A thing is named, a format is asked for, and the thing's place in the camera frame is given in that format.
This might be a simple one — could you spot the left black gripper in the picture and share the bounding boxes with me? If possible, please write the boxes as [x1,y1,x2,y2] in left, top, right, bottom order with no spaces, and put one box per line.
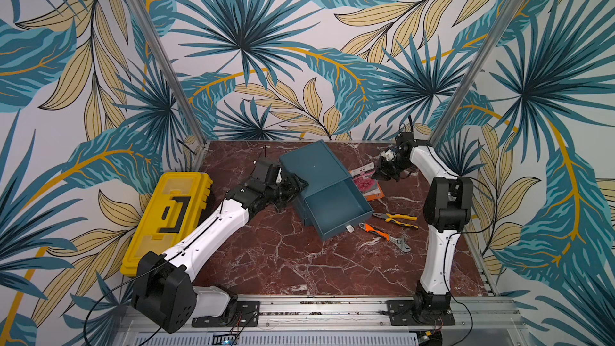
[265,172,308,209]

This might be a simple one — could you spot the pink flower seed bag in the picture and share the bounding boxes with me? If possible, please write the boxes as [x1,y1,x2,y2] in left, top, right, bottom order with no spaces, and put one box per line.
[351,168,378,195]

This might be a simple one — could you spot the orange white seed bag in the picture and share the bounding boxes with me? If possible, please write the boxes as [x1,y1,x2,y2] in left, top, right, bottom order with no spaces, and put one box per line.
[357,179,385,201]

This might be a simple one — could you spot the teal top drawer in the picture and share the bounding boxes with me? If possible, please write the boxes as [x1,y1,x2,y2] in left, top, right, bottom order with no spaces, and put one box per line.
[292,177,374,241]

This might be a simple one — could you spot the teal drawer cabinet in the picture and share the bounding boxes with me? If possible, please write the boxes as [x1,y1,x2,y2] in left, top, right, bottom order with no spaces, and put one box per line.
[280,140,351,199]

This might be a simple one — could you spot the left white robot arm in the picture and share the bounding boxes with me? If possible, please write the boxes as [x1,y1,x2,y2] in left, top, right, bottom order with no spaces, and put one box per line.
[131,171,308,333]

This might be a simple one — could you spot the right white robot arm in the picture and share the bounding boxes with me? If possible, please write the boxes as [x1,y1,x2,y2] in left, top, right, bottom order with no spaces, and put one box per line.
[373,131,473,317]

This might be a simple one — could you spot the orange adjustable wrench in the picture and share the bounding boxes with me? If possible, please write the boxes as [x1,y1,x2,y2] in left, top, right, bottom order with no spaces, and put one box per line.
[359,223,412,253]

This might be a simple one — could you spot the yellow plastic toolbox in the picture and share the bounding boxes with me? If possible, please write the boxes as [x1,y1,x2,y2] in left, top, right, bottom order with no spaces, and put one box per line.
[120,172,213,277]

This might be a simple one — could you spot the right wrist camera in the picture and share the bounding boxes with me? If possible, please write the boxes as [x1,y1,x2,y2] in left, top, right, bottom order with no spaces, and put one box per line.
[379,146,404,166]

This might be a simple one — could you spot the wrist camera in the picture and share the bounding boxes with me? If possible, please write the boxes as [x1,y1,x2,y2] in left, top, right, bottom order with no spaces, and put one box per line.
[251,158,280,185]
[379,146,404,166]

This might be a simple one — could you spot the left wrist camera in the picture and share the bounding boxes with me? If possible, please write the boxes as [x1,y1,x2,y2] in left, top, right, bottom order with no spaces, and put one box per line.
[251,158,280,185]

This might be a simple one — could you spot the yellow handled pliers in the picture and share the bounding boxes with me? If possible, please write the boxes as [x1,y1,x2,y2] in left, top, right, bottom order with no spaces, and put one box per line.
[373,213,419,229]

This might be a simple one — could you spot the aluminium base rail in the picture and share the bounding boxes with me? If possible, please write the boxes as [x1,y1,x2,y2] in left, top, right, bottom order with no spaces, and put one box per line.
[113,296,531,345]

